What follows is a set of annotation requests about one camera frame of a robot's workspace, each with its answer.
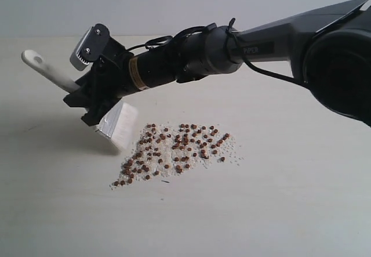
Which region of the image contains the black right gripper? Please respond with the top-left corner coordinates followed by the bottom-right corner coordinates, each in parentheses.
top-left (63, 48), bottom-right (136, 126)

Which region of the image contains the wooden paint brush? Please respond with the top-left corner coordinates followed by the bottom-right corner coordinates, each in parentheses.
top-left (21, 49), bottom-right (138, 151)

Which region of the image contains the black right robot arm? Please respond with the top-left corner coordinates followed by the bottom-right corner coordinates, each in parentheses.
top-left (64, 0), bottom-right (370, 126)

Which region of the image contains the pile of beans and rice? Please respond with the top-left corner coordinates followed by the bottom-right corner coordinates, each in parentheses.
top-left (110, 123), bottom-right (244, 190)

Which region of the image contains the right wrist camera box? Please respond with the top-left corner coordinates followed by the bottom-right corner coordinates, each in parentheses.
top-left (70, 23), bottom-right (126, 71)

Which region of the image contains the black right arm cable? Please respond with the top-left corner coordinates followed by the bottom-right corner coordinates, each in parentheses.
top-left (127, 17), bottom-right (308, 88)

